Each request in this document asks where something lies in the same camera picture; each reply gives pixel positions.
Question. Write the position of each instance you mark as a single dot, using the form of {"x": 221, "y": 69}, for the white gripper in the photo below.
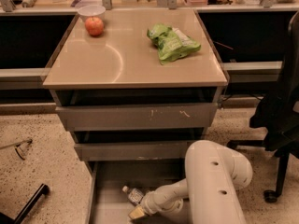
{"x": 150, "y": 202}

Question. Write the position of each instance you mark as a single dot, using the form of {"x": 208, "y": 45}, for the clear plastic water bottle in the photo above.
{"x": 134, "y": 195}

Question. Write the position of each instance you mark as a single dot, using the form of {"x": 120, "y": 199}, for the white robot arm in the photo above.
{"x": 213, "y": 175}

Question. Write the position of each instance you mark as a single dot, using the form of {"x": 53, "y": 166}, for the bottom open grey drawer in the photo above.
{"x": 109, "y": 204}

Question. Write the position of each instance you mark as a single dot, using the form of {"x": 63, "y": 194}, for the middle grey drawer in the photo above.
{"x": 137, "y": 151}

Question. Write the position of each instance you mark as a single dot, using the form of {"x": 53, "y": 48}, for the top grey drawer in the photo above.
{"x": 136, "y": 117}

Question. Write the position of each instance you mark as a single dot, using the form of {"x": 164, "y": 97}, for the grey drawer cabinet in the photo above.
{"x": 121, "y": 67}

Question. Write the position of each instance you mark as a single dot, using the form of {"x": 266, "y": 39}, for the black chair leg left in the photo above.
{"x": 42, "y": 190}

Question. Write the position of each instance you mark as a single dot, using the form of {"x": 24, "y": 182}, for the metal stand on floor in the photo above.
{"x": 17, "y": 147}

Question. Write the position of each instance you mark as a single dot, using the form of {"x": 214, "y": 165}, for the black office chair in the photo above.
{"x": 278, "y": 113}

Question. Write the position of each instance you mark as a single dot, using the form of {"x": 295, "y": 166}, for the green chip bag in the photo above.
{"x": 171, "y": 43}

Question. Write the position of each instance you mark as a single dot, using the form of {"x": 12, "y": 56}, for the red apple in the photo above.
{"x": 94, "y": 26}

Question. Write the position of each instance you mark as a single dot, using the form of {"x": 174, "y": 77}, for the white bowl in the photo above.
{"x": 92, "y": 11}

